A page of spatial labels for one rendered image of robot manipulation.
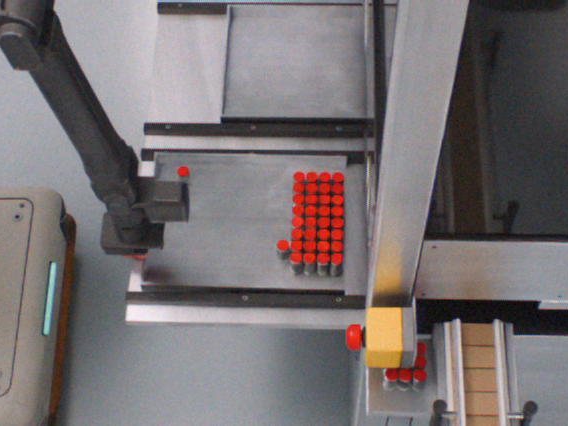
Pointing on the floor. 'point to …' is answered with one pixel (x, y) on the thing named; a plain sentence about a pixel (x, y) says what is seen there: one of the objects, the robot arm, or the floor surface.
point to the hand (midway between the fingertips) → (140, 254)
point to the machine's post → (409, 156)
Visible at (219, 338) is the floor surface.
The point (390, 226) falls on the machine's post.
